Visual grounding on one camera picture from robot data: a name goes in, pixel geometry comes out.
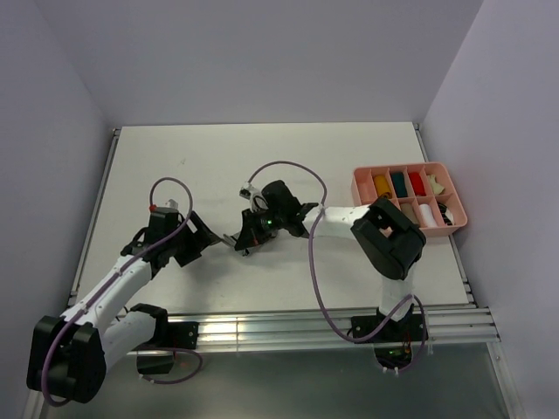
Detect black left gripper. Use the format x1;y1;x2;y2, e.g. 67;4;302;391
166;211;219;267

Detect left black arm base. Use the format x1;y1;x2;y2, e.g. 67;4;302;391
136;321;204;381

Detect mustard yellow striped sock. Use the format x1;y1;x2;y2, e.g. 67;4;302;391
373;175;392;199

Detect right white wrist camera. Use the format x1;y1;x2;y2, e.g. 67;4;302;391
239;182;261;201

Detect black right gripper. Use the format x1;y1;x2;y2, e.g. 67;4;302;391
236;206;286;250

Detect black white striped sock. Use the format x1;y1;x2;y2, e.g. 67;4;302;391
438;203;455;226

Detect beige rolled sock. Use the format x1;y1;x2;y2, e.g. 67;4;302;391
427;175;445;196

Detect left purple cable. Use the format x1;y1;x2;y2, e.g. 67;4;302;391
41;176;204;407

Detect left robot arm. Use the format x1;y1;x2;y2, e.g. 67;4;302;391
26;207;220;407

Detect dark green reindeer sock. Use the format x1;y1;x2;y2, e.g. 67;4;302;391
390;172;408;198

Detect pink divided organizer tray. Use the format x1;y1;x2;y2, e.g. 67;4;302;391
351;162;468;237

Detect white rolled sock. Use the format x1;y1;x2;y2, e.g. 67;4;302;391
419;203;438;228

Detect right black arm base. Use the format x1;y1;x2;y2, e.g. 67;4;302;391
345;312;430;372

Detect red rolled sock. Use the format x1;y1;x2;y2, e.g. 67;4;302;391
408;172;427;196

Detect brown rolled sock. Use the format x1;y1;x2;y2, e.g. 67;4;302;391
400;203;416;219

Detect grey striped sock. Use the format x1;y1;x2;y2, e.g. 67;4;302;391
222;234;250;257

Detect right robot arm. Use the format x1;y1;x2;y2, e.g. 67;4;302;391
230;180;426;340

